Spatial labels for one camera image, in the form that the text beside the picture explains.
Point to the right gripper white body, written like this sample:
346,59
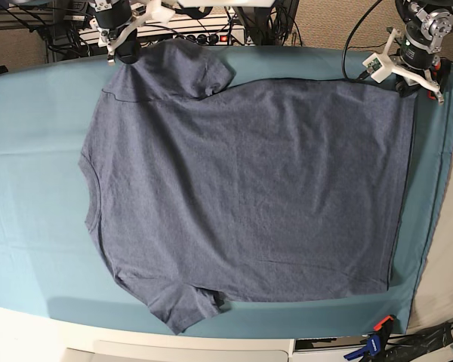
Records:
115,20

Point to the white overhead camera mount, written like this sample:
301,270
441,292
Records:
226,3

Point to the teal table cloth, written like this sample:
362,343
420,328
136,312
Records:
49,266

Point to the blue orange clamp bottom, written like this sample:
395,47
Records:
376,343

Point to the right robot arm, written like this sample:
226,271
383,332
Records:
117,23

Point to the orange black clamp top right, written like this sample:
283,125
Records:
440,72

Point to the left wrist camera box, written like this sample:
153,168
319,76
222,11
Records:
379,66

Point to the blue-grey heathered T-shirt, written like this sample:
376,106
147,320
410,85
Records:
275,190

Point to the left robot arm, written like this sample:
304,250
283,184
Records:
426,25

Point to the black power strip red switch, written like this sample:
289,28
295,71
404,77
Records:
216,40

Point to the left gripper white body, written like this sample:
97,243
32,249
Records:
416,54

